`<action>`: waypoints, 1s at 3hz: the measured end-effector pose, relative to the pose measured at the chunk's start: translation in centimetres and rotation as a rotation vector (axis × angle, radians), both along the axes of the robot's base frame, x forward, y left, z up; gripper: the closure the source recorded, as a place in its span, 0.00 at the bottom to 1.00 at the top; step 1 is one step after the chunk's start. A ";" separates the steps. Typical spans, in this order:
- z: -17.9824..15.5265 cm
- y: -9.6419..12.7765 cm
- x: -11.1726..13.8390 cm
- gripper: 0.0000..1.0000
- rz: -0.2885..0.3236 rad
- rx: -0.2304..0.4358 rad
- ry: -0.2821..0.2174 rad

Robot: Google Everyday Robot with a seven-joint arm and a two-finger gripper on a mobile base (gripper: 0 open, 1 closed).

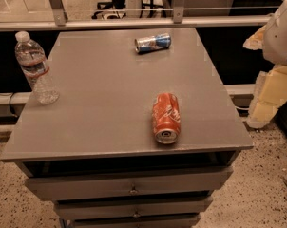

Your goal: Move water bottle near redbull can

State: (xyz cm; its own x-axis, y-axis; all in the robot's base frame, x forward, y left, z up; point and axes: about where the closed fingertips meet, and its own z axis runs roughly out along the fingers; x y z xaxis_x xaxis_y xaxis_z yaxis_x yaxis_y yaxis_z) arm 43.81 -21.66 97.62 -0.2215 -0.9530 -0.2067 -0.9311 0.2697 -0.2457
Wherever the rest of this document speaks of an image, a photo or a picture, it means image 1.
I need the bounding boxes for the grey metal rail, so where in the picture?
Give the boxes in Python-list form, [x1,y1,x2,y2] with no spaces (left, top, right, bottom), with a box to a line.
[0,15,271,32]

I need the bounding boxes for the top grey drawer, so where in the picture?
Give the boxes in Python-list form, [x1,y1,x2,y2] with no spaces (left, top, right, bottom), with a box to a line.
[26,167,233,201]

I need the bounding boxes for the blue silver redbull can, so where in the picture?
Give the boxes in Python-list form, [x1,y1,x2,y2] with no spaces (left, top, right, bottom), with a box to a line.
[135,33,171,53]

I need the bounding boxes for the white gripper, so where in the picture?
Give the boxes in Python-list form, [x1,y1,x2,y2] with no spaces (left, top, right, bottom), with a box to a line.
[243,0,287,129]

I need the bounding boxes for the clear plastic water bottle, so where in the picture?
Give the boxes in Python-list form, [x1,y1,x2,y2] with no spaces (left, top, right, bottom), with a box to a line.
[14,31,60,105]

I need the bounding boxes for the bottom grey drawer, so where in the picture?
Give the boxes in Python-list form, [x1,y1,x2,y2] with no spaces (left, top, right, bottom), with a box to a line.
[72,214,201,228]

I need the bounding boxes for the black cable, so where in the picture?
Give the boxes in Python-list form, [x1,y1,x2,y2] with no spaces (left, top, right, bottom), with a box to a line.
[8,92,18,117]

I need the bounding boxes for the grey drawer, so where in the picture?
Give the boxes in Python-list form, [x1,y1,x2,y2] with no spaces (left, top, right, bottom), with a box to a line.
[26,167,233,201]
[72,214,201,228]
[55,196,213,220]

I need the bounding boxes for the black office chair base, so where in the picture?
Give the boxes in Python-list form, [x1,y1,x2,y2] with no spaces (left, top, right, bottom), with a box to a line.
[91,0,163,20]

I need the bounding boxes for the dented orange soda can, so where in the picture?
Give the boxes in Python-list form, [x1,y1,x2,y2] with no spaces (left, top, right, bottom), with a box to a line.
[152,93,181,144]

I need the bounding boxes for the middle grey drawer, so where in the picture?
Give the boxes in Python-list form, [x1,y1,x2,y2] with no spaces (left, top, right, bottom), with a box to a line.
[55,196,213,220]

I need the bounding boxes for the grey drawer cabinet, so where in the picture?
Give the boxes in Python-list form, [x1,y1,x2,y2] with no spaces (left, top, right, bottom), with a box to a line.
[0,27,255,228]

